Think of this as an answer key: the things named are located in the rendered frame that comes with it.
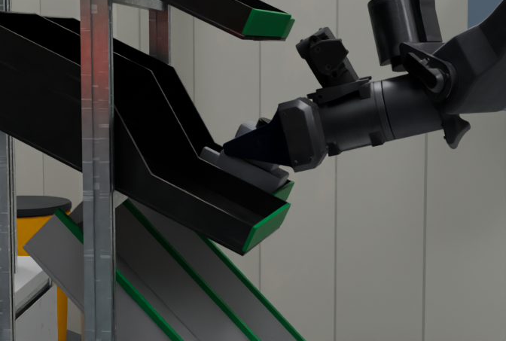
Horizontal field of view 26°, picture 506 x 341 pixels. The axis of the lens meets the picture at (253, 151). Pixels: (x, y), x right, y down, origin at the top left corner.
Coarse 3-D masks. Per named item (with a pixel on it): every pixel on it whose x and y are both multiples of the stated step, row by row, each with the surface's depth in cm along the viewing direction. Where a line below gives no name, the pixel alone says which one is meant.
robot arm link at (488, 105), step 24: (504, 0) 89; (480, 24) 91; (504, 24) 89; (456, 48) 92; (480, 48) 91; (504, 48) 89; (456, 72) 92; (480, 72) 90; (504, 72) 91; (456, 96) 92; (480, 96) 92; (504, 96) 94
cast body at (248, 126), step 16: (240, 128) 102; (256, 128) 103; (208, 160) 105; (224, 160) 103; (240, 160) 103; (256, 160) 102; (240, 176) 103; (256, 176) 103; (272, 176) 102; (272, 192) 102
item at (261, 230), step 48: (0, 48) 84; (48, 48) 97; (0, 96) 85; (48, 96) 84; (144, 96) 95; (48, 144) 84; (144, 144) 96; (144, 192) 83; (192, 192) 91; (240, 192) 94; (240, 240) 81
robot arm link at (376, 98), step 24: (312, 96) 108; (360, 96) 100; (288, 120) 94; (312, 120) 94; (336, 120) 100; (360, 120) 99; (384, 120) 99; (288, 144) 94; (312, 144) 94; (336, 144) 100; (360, 144) 101; (312, 168) 95
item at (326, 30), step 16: (320, 32) 100; (304, 48) 100; (320, 48) 98; (336, 48) 97; (320, 64) 98; (336, 64) 98; (320, 80) 100; (336, 80) 100; (352, 80) 100; (368, 80) 100; (336, 96) 99
